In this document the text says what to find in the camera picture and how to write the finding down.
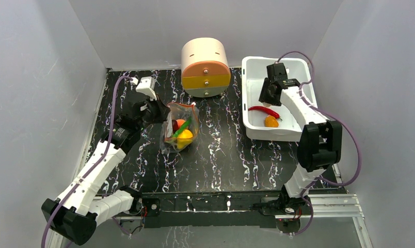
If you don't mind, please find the red chili pepper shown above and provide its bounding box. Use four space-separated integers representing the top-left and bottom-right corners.
248 106 280 119

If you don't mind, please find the orange peach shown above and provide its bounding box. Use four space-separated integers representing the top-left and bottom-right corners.
176 119 186 128

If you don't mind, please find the green chili pepper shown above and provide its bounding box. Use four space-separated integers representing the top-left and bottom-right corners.
172 117 192 138

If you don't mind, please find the clear zip bag orange zipper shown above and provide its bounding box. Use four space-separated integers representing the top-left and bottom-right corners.
160 102 199 154

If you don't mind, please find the yellow lemon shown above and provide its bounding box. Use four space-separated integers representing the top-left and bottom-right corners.
176 129 194 150

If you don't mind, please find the small dark red fruit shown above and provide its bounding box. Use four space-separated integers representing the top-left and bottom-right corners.
171 119 180 133

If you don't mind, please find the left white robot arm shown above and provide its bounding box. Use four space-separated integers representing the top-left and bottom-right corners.
41 96 170 245

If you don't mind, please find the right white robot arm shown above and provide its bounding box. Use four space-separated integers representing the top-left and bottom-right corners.
253 63 342 214

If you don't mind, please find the small orange pepper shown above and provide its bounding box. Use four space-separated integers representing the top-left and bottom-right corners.
264 115 279 128

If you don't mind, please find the white plastic bin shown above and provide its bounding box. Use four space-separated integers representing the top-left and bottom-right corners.
242 56 318 142

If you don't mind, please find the round three-drawer cabinet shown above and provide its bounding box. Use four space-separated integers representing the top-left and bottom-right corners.
181 37 231 98

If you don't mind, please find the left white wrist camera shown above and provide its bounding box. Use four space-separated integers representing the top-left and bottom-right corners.
131 76 157 101

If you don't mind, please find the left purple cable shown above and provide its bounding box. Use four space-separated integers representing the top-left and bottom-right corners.
40 75 138 248

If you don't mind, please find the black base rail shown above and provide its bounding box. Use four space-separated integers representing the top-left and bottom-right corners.
139 190 362 229

